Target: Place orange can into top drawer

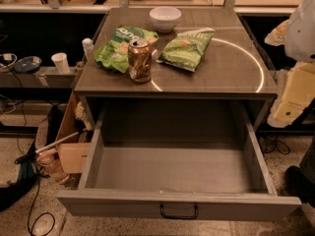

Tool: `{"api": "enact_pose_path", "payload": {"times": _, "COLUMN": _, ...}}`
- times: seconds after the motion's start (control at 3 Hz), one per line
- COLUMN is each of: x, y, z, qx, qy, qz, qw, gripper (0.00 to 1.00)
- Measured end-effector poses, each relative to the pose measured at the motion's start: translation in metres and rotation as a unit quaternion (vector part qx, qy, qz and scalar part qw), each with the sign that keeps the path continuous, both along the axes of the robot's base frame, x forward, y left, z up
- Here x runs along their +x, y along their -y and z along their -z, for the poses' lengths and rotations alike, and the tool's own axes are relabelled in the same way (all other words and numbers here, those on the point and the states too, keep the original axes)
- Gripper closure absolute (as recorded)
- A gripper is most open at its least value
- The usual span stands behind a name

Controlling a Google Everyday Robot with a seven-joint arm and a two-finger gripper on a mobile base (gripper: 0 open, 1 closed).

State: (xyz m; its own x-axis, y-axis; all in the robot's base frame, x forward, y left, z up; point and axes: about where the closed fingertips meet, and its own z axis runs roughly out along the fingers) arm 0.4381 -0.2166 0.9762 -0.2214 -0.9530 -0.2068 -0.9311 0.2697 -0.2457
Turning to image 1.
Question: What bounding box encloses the black drawer handle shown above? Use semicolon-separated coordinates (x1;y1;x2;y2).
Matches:
159;205;199;220

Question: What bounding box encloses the white ceramic bowl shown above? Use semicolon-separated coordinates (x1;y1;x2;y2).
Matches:
150;6;181;32

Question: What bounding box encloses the black floor cable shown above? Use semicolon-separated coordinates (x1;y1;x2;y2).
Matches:
13;111;57;236

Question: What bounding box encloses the low grey shelf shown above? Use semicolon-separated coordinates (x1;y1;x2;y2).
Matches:
0;67;77;89

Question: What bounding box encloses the cardboard box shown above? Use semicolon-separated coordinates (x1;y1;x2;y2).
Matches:
56;92;92;174

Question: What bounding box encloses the white paper cup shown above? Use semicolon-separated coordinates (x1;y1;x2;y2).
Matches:
51;52;70;74

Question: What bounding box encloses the grey open top drawer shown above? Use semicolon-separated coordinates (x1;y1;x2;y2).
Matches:
58;99;300;221

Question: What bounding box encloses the black cables right floor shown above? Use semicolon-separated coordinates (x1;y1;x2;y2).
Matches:
257;133;292;155

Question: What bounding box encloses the white tube stick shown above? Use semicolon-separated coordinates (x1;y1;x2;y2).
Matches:
35;132;80;154

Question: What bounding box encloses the white plastic bottle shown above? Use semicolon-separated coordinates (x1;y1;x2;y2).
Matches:
82;38;94;60

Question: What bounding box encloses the green chip bag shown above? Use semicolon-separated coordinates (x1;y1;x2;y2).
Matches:
157;28;216;72
94;25;158;74

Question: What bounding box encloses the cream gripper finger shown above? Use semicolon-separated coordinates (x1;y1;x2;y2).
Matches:
265;20;288;46
267;62;315;128

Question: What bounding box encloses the grey cabinet with top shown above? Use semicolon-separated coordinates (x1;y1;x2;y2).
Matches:
75;7;276;128

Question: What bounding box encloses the white bowl far left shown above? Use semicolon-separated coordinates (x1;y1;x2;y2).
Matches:
0;53;17;73

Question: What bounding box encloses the green chip bag right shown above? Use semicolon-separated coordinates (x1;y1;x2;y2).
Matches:
157;28;216;72

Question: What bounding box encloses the green chip bag left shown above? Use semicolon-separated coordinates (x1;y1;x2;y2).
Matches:
94;25;158;74

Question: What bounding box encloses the orange soda can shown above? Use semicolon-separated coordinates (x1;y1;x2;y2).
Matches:
128;38;152;84

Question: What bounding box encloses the dark blue bowl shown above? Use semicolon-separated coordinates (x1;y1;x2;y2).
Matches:
14;56;41;74

